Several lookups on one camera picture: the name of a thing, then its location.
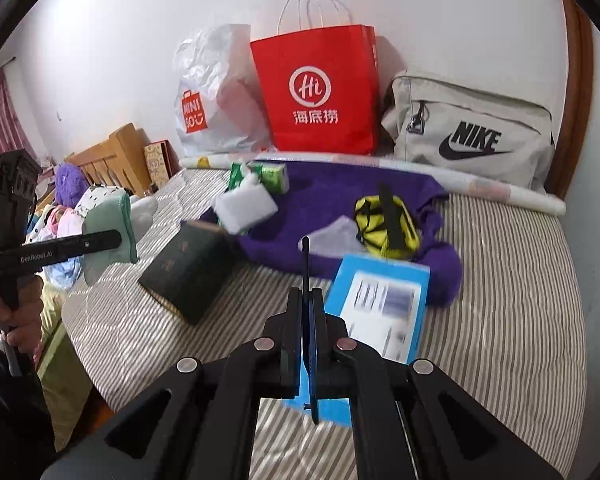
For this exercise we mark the dark green tea tin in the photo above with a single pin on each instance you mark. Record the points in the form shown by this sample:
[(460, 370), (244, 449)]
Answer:
[(189, 272)]

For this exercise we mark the white Miniso plastic bag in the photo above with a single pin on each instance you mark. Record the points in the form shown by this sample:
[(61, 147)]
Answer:
[(218, 106)]

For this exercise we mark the wooden headboard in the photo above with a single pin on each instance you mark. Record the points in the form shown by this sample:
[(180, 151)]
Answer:
[(117, 161)]

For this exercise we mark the purple plush toy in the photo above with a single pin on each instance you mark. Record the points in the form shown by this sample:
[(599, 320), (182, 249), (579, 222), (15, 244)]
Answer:
[(70, 185)]

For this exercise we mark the striped quilted mattress pad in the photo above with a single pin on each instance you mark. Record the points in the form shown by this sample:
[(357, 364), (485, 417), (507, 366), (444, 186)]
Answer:
[(513, 337)]

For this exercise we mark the white dotted pillow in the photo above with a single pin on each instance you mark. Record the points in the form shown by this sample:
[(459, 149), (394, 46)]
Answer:
[(93, 196)]

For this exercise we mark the blue cardboard box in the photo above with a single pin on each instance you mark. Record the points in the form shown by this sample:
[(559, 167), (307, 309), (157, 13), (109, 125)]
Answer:
[(382, 303)]

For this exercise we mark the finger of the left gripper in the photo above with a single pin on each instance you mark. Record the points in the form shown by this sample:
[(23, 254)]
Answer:
[(65, 249)]

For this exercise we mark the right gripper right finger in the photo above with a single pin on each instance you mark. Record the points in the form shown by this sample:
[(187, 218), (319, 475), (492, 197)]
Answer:
[(326, 374)]

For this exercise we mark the green sachet packet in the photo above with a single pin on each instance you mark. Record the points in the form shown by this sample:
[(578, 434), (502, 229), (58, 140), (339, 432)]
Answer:
[(244, 175)]

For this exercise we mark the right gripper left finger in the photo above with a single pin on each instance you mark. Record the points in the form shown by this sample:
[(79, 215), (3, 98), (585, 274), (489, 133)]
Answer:
[(282, 364)]

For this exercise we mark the purple towel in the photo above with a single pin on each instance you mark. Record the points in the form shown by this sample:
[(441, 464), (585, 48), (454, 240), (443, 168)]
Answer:
[(321, 192)]

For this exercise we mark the person left hand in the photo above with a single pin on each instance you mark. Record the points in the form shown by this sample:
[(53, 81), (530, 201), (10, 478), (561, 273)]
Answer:
[(25, 323)]

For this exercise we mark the brown patterned notebook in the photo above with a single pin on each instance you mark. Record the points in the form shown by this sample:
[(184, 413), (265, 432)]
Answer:
[(161, 162)]

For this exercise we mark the grey Nike bag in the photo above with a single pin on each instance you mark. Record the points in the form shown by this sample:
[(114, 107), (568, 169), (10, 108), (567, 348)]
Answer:
[(444, 124)]

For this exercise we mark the yellow black pouch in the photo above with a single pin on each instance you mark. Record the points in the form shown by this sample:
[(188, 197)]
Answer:
[(386, 227)]

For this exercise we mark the clear plastic bag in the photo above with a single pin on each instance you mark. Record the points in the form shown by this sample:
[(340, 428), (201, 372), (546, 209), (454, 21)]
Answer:
[(334, 241)]

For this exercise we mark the red Haidilao paper bag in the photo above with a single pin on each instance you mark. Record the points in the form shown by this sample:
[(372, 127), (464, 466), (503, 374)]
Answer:
[(320, 88)]

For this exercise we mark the white cloth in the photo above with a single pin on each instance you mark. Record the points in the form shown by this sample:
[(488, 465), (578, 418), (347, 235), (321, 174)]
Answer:
[(113, 222)]

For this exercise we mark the brown wooden door frame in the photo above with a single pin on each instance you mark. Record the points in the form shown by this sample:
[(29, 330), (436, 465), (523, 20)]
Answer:
[(578, 99)]

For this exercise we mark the green tissue pack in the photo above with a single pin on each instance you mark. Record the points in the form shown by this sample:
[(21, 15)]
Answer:
[(274, 178)]

